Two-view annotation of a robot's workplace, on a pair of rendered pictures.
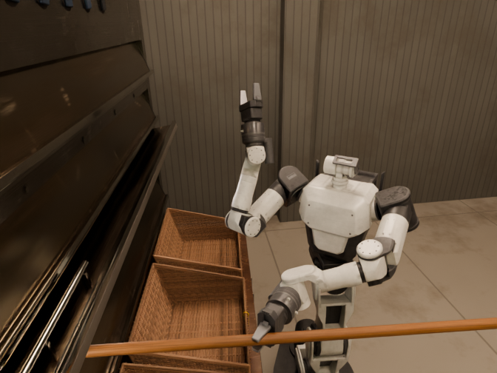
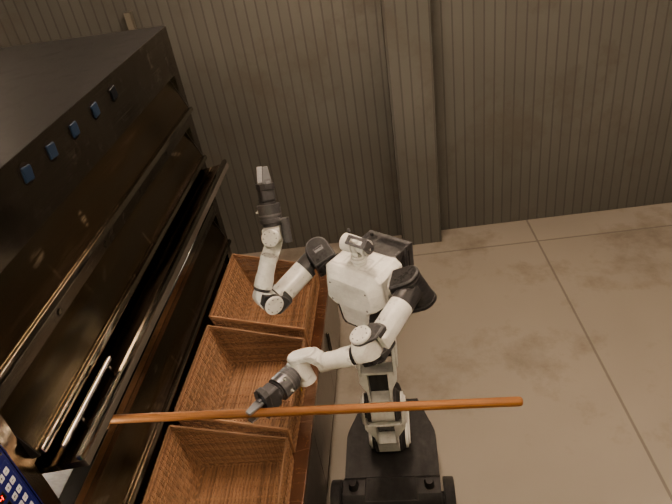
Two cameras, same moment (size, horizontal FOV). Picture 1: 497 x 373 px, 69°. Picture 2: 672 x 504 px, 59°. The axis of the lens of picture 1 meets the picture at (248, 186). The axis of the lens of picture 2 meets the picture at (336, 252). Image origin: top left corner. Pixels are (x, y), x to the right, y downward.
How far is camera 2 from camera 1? 1.09 m
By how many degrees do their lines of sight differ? 15
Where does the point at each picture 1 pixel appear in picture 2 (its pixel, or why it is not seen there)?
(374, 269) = (361, 353)
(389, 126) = (557, 104)
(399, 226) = (396, 311)
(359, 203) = (370, 283)
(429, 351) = (546, 417)
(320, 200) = (338, 279)
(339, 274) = (333, 358)
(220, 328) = not seen: hidden behind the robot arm
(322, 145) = (457, 138)
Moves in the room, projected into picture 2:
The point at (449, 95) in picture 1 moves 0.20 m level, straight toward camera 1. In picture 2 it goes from (652, 51) to (644, 60)
